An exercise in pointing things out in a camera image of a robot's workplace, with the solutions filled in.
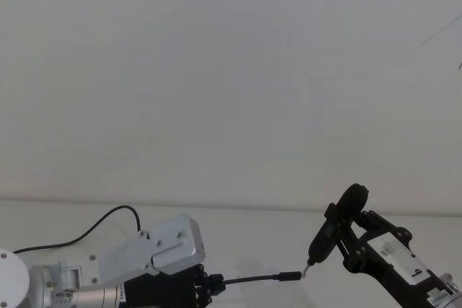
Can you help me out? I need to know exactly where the black corded tool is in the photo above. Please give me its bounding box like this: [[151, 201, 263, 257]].
[[302, 182, 370, 279]]

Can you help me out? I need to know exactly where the black cable with plug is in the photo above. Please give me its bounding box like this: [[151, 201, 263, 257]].
[[220, 270, 301, 285]]

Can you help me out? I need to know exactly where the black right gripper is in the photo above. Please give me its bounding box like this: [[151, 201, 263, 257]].
[[335, 209, 453, 308]]

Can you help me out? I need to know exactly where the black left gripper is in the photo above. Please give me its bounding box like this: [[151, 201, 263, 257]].
[[122, 263, 227, 308]]

